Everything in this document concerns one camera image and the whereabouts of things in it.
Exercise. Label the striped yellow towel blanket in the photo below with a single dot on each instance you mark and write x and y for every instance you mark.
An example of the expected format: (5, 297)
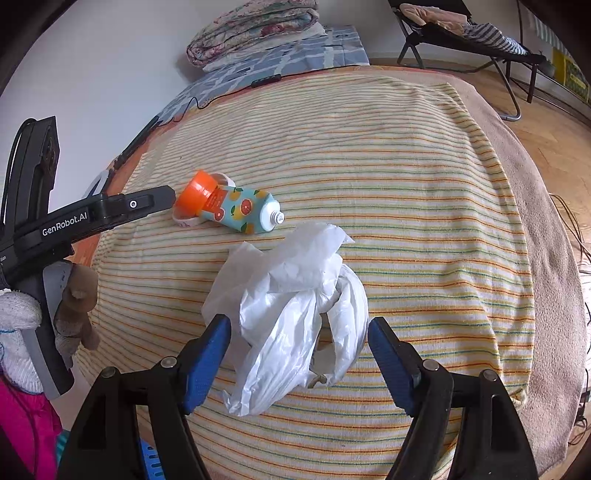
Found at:
(357, 194)

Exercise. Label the left hand white glove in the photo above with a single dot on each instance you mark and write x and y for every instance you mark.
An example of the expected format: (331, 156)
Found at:
(40, 337)

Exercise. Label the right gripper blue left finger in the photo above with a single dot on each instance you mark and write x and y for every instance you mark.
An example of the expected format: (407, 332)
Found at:
(199, 362)

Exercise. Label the folded floral quilt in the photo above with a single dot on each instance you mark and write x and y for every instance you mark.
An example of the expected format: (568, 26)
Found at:
(248, 25)

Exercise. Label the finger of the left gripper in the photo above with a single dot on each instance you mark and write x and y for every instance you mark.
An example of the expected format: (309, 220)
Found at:
(119, 209)

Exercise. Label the yellow crate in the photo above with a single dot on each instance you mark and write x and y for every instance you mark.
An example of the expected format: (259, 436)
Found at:
(569, 75)

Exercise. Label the white plastic bag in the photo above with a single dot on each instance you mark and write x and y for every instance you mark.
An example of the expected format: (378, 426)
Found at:
(299, 316)

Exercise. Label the black cable remote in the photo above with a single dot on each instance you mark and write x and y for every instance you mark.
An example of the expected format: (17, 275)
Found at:
(266, 81)

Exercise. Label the striped clothes on chair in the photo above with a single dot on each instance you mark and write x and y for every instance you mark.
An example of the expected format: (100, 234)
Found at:
(489, 35)

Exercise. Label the blue checked bed sheet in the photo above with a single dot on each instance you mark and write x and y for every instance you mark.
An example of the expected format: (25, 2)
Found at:
(339, 47)

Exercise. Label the black folding chair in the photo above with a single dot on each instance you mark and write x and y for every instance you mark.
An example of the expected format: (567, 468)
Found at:
(435, 35)

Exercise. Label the blue plastic basket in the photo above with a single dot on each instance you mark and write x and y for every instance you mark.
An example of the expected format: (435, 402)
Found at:
(151, 461)

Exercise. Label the beige cloth on chair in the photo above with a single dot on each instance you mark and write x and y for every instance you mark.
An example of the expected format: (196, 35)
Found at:
(420, 15)

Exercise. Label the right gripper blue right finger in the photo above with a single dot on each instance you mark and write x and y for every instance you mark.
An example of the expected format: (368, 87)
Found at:
(398, 362)

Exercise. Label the orange print cream tube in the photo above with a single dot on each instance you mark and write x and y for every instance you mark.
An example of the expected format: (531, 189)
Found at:
(215, 198)

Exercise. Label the white ring light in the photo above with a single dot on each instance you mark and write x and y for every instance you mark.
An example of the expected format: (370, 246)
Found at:
(99, 184)

